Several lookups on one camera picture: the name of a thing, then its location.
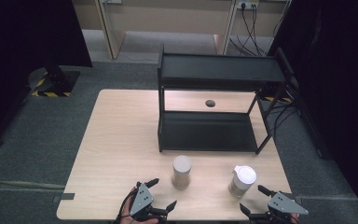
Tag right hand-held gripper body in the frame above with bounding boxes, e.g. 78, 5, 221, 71
249, 190, 310, 224

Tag beige cylindrical jar grey lid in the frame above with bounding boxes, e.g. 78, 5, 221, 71
171, 154, 193, 190

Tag white wall socket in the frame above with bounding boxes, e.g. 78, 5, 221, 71
236, 0, 260, 10

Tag white lidded jar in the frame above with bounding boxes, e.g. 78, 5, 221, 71
227, 164, 258, 199

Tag dark curtain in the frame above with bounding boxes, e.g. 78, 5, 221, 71
0, 0, 93, 149
268, 0, 358, 216

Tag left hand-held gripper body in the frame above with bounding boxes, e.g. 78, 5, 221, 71
127, 182, 170, 224

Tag black cables at wall socket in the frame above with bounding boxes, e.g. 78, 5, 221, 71
227, 3, 267, 58

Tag black two-tier metal rack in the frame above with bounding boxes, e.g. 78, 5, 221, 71
157, 43, 295, 156

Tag black stand base striped tape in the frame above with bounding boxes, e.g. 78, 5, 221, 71
27, 66, 81, 98

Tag black cables on floor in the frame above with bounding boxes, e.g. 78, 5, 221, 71
262, 98, 301, 138

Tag person's left hand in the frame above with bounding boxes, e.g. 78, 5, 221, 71
115, 186, 160, 224

